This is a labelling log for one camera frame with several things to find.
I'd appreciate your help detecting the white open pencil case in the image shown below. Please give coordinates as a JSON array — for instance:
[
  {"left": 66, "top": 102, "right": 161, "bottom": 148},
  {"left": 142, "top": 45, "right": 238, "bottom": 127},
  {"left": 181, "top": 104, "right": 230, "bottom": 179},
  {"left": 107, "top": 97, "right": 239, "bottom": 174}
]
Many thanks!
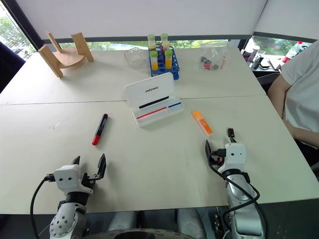
[{"left": 124, "top": 72, "right": 185, "bottom": 128}]

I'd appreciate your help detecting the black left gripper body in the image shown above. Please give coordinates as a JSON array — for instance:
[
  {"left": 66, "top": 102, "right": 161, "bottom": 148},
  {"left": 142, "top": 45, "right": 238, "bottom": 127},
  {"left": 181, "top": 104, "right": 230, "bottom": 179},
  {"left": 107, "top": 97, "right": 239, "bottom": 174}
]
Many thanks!
[{"left": 80, "top": 171, "right": 105, "bottom": 189}]

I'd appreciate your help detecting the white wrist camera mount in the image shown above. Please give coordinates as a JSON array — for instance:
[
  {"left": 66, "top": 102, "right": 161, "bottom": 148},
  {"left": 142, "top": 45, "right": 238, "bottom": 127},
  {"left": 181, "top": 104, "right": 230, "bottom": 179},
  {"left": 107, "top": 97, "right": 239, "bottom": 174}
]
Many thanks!
[
  {"left": 218, "top": 142, "right": 248, "bottom": 173},
  {"left": 53, "top": 164, "right": 94, "bottom": 196}
]

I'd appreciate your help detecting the green-capped tube orange liquid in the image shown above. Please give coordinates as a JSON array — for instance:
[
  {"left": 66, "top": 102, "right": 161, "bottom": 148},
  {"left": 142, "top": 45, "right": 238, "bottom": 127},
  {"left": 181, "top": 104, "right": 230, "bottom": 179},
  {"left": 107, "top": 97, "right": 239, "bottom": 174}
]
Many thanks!
[
  {"left": 164, "top": 48, "right": 173, "bottom": 70},
  {"left": 149, "top": 50, "right": 160, "bottom": 72}
]

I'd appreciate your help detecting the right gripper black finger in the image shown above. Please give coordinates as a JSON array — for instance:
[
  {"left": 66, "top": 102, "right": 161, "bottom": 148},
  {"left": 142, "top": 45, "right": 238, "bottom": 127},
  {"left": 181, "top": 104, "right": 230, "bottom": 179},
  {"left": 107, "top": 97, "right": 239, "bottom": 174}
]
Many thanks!
[
  {"left": 204, "top": 139, "right": 213, "bottom": 163},
  {"left": 227, "top": 127, "right": 237, "bottom": 144}
]

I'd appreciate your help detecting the blue test tube rack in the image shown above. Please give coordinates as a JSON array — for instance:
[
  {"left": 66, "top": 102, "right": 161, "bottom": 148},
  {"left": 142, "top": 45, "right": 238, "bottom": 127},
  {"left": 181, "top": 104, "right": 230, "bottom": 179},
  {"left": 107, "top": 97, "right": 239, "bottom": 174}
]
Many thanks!
[{"left": 149, "top": 45, "right": 180, "bottom": 81}]

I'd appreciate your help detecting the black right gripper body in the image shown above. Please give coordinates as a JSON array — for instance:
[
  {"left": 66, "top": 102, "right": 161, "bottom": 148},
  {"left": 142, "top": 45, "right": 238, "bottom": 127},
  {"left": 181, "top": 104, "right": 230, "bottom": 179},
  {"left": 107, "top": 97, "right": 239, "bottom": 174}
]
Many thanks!
[{"left": 210, "top": 148, "right": 227, "bottom": 167}]

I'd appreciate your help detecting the green-capped tube red liquid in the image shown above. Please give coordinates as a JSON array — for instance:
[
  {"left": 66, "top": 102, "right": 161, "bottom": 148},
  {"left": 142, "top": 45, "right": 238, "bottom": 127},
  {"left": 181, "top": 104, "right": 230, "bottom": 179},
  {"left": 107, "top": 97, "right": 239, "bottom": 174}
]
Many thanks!
[{"left": 160, "top": 32, "right": 171, "bottom": 50}]

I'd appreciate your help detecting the clear plastic bag of parts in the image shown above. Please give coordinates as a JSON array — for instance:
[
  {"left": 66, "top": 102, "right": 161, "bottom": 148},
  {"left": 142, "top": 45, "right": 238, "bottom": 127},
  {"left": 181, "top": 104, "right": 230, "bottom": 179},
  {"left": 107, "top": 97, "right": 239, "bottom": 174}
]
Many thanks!
[{"left": 198, "top": 40, "right": 231, "bottom": 72}]

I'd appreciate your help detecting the red and black marker pen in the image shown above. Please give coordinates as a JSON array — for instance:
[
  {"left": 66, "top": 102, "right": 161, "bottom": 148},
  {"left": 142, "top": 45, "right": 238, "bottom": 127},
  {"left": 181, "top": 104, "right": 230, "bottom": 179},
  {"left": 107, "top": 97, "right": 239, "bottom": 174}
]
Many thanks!
[{"left": 92, "top": 113, "right": 109, "bottom": 146}]

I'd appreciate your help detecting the red-label plastic bottle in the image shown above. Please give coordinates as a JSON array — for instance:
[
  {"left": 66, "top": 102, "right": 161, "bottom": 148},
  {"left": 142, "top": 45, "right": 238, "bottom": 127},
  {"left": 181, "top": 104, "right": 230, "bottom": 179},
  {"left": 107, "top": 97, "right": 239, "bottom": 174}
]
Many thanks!
[{"left": 282, "top": 41, "right": 304, "bottom": 63}]

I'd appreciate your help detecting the grey office chair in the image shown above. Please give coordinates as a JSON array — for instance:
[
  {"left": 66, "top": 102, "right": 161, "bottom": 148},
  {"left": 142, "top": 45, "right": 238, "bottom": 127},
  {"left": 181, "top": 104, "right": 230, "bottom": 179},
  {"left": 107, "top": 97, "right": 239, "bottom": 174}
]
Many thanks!
[{"left": 256, "top": 72, "right": 282, "bottom": 95}]

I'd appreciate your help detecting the person in white t-shirt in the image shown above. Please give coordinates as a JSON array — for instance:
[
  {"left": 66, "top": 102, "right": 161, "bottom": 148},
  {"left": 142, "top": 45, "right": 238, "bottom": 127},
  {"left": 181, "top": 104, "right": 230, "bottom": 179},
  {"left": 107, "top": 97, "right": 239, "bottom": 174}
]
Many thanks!
[{"left": 281, "top": 39, "right": 319, "bottom": 175}]

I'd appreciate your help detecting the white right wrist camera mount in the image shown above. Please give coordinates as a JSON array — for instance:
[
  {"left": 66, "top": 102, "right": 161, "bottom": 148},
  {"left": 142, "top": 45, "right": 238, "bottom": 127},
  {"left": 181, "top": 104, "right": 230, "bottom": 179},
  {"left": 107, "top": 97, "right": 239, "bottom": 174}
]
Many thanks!
[{"left": 218, "top": 142, "right": 248, "bottom": 173}]

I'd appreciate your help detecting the clear plastic bowl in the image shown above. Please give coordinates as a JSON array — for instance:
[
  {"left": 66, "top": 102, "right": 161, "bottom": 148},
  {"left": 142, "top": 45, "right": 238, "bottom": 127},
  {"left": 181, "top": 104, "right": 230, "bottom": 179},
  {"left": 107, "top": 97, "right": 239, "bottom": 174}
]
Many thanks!
[{"left": 124, "top": 47, "right": 149, "bottom": 69}]

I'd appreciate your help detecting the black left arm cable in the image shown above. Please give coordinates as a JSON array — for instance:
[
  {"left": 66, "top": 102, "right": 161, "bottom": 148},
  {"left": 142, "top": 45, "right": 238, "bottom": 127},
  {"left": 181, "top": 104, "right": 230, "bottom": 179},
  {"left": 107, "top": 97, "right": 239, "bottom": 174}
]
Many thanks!
[{"left": 29, "top": 174, "right": 56, "bottom": 239}]

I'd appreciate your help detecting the wooden curved stand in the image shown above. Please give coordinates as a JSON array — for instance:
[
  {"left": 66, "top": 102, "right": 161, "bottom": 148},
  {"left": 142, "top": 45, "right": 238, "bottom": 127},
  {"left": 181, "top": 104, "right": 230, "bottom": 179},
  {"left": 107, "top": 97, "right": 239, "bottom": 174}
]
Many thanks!
[{"left": 37, "top": 30, "right": 95, "bottom": 79}]

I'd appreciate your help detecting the dark chair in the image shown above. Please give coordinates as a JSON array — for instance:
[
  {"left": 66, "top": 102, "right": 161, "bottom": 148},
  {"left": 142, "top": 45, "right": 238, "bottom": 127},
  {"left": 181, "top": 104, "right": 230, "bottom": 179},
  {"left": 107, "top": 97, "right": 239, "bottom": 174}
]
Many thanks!
[{"left": 0, "top": 40, "right": 26, "bottom": 93}]

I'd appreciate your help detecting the orange highlighter pen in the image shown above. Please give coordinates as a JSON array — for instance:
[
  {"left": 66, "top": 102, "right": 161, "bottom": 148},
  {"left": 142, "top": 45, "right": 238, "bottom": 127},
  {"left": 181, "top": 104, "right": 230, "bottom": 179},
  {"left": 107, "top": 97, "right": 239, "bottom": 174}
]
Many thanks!
[{"left": 191, "top": 110, "right": 214, "bottom": 136}]

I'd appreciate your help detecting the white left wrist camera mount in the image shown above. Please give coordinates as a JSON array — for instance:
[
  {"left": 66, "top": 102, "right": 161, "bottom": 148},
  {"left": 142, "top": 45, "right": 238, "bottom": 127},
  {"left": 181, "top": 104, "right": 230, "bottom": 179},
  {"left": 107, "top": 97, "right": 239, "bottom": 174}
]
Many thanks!
[{"left": 53, "top": 164, "right": 94, "bottom": 196}]

